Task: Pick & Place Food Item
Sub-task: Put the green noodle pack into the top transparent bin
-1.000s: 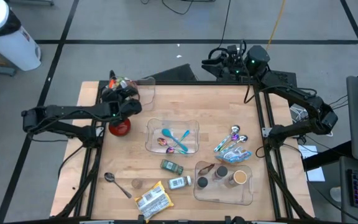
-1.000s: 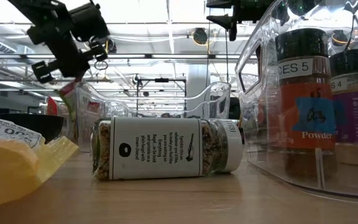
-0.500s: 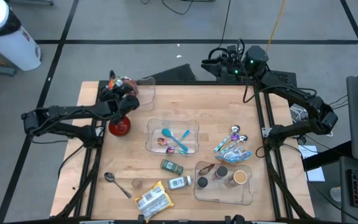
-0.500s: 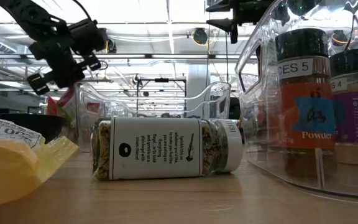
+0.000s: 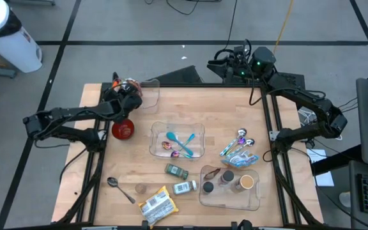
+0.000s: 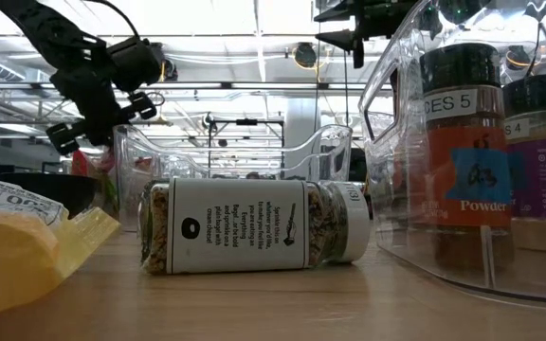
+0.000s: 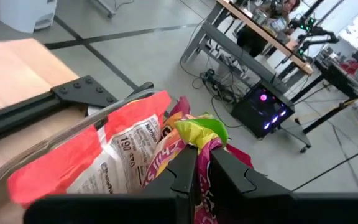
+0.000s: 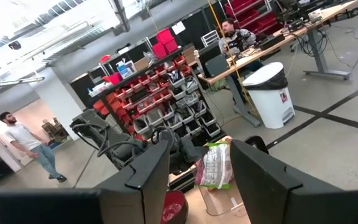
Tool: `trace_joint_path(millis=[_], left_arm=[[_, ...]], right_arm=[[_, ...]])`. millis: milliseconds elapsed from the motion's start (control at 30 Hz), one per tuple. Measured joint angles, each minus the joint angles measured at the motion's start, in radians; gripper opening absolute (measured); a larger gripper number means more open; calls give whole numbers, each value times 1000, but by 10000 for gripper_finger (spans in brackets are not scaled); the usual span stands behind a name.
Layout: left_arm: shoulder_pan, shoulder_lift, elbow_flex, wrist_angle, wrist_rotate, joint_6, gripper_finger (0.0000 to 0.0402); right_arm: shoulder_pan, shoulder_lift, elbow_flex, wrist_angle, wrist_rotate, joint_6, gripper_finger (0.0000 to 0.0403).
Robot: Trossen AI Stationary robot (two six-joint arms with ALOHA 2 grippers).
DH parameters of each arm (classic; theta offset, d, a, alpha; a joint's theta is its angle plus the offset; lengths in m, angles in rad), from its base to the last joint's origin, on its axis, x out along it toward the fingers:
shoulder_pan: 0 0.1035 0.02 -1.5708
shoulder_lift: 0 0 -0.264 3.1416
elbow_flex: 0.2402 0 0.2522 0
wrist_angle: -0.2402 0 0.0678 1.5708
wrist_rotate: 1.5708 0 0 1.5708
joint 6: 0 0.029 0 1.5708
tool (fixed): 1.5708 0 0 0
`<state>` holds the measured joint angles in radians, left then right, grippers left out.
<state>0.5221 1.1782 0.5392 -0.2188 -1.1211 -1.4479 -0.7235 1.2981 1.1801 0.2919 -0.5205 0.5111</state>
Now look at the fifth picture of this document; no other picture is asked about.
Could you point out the tan top spice jar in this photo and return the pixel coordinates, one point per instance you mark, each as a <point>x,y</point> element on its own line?
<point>246,182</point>

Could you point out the chili ramen packet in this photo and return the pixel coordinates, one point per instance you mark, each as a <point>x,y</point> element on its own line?
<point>136,87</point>

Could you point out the white trash can black liner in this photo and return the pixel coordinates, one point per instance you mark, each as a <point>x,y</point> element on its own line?
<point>14,48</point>

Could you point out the purple label spice jar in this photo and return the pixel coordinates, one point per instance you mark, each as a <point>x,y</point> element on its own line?
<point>208,187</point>

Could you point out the clear plastic bin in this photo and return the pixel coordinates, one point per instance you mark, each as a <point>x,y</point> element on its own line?
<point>228,201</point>
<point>152,96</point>
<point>200,127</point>

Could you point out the plain silver spoon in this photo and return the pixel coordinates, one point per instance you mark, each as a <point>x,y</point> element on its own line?
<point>112,182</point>

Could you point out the purple iridescent spoon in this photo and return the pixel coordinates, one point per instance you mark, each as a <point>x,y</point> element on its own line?
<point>166,145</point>

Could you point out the black computer box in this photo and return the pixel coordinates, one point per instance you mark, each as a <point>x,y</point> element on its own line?
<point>180,76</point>

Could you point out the orange label spice jar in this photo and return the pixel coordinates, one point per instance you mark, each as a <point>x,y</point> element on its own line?
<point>228,175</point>

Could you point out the blue spoon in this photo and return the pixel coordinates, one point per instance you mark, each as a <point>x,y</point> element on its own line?
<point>170,135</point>

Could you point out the everything bagel seasoning jar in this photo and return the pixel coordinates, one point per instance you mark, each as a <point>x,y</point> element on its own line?
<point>184,188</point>

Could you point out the brown spice pouch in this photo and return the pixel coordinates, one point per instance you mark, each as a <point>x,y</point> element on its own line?
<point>212,174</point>

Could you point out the yellow ramen packet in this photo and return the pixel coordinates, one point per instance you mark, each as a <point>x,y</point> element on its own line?
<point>156,207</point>

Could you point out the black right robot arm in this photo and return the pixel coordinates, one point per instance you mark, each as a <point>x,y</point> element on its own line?
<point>311,102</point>

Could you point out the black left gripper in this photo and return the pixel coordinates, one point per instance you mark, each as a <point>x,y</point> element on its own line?
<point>129,102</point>

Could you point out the blue ramen packet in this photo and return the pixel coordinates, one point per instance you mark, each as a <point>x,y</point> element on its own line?
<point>240,159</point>

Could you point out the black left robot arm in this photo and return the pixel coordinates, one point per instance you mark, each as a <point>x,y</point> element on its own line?
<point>69,112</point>

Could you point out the white paper sheet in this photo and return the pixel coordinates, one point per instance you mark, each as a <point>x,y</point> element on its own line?
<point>323,177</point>

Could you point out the green spice jar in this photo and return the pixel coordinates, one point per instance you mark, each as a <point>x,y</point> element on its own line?
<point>176,171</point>

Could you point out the red bowl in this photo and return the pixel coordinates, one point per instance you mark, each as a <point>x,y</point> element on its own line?
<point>123,129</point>

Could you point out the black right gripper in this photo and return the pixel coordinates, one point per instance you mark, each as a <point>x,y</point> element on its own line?
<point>243,64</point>

